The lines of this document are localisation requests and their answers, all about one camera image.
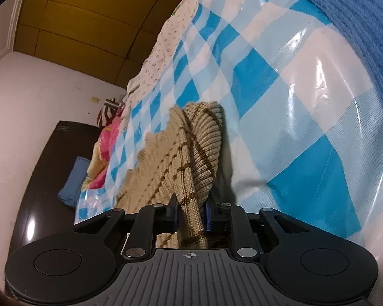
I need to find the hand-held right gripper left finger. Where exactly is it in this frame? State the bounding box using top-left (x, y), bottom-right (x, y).
top-left (75, 194), bottom-right (179, 260)

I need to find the dark wooden headboard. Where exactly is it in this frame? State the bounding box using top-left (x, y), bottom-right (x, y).
top-left (3, 120), bottom-right (103, 294)

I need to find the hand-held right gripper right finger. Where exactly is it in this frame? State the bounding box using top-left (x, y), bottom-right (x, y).
top-left (206, 194), bottom-right (307, 259)

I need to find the beige striped knit sweater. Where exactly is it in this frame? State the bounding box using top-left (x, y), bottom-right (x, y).
top-left (115, 101), bottom-right (225, 249)

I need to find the pink floral quilt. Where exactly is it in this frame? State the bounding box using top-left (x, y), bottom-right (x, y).
top-left (81, 108), bottom-right (131, 192)

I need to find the wooden wardrobe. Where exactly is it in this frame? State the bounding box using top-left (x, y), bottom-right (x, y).
top-left (13, 0), bottom-right (208, 86)

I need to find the blue knit sweater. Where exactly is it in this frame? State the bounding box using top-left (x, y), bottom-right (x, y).
top-left (279, 0), bottom-right (383, 125)

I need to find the white floral bedsheet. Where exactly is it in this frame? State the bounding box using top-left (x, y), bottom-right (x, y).
top-left (126, 0), bottom-right (218, 109)

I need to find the zebra print cloth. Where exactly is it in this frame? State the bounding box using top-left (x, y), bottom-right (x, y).
top-left (97, 99), bottom-right (125, 128)

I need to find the blue checkered plastic sheet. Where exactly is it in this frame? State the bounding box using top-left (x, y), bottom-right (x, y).
top-left (73, 0), bottom-right (383, 262)

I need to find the folded blue cloth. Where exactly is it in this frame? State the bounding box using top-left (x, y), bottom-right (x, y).
top-left (57, 156), bottom-right (90, 209)

